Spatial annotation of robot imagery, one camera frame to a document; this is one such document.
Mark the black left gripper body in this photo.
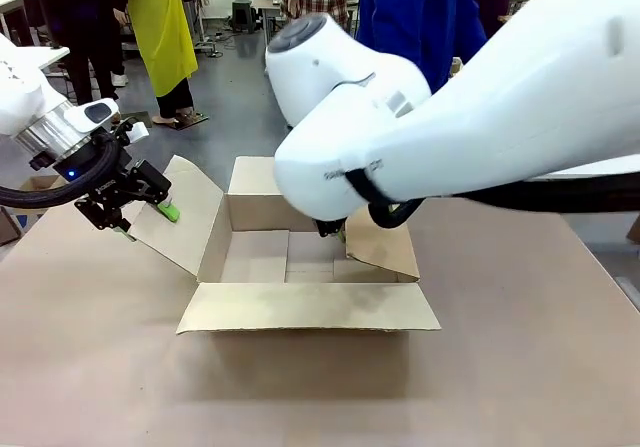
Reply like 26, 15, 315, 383
28, 134, 134, 204

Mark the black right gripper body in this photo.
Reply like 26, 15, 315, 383
313, 218, 346, 238

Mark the brown cardboard box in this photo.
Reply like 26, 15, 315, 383
121, 154, 442, 337

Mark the small open cardboard box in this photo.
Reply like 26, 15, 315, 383
18, 175, 70, 194

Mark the dark floor mat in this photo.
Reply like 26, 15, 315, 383
119, 110, 210, 131

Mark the flat cardboard piece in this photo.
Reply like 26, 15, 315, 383
0, 205, 22, 247

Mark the white side table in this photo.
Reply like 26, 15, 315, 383
0, 44, 71, 73

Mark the person in black clothes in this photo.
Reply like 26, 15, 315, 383
19, 0, 129, 107

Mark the person in yellow apron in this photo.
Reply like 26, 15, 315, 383
112, 0, 202, 127

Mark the grey plastic stool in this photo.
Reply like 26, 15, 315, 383
229, 0, 262, 34

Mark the grey background work table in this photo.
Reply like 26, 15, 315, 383
251, 0, 287, 44

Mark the person in blue coat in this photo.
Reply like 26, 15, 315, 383
355, 0, 489, 96

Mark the person in beige top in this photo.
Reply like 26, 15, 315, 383
472, 0, 522, 39

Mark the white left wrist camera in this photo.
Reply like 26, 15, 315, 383
126, 120, 151, 145

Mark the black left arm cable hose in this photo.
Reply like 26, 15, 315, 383
0, 134, 124, 209

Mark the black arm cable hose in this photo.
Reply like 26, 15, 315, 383
344, 168, 640, 231
0, 134, 124, 209

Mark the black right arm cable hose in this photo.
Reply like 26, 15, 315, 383
344, 168, 640, 231

